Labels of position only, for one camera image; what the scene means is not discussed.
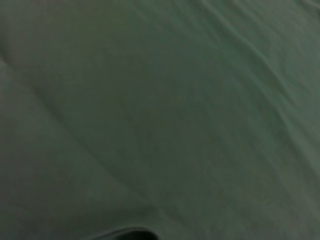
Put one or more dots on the dark green t-shirt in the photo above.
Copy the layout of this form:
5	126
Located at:
160	112

